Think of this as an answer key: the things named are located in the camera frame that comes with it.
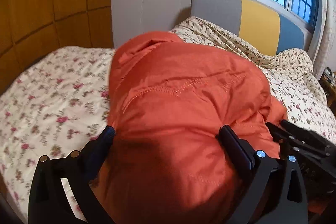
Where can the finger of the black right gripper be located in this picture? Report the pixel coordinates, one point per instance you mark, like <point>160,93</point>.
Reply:
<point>279,136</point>
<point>307,140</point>

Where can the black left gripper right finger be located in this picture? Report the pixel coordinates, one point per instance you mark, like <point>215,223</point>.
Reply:
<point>274,190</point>

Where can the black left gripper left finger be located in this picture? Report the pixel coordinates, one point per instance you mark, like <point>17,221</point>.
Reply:
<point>48,202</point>

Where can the orange padded jacket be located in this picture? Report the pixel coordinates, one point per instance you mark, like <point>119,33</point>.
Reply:
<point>168,101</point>

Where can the wooden bedside table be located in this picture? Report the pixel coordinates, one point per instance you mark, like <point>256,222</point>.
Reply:
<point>327,82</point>

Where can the right floral curtain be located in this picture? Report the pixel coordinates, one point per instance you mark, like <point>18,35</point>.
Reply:
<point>326,37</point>

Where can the floral bed quilt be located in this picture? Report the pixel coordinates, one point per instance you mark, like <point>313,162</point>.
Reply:
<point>61,102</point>

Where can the grey yellow blue headboard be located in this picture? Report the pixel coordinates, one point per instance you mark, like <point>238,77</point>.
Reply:
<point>265,29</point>

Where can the wooden wardrobe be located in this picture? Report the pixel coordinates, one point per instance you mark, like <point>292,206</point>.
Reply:
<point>31,29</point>

